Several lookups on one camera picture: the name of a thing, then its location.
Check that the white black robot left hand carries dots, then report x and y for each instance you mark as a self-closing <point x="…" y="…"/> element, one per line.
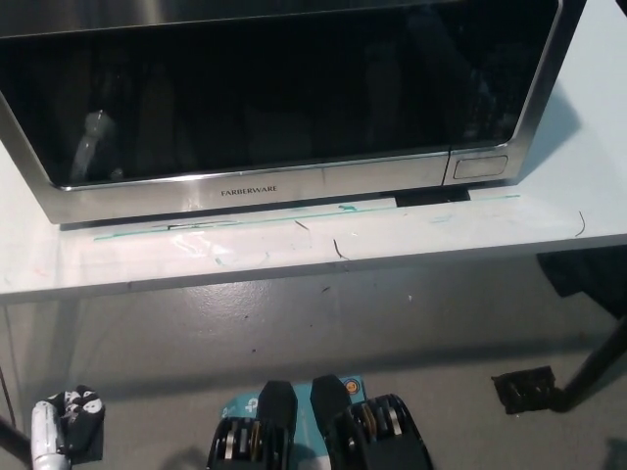
<point x="78" y="416"/>

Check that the teal robot torso board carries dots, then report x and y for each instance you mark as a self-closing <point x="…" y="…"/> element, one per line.
<point x="306" y="426"/>

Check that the stainless steel black microwave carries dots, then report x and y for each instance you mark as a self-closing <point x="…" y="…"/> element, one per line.
<point x="509" y="98"/>

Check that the black metal stand pole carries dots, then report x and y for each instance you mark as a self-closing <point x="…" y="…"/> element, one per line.
<point x="595" y="364"/>
<point x="10" y="432"/>

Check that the black tape floor patch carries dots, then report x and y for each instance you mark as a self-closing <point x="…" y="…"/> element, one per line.
<point x="524" y="391"/>

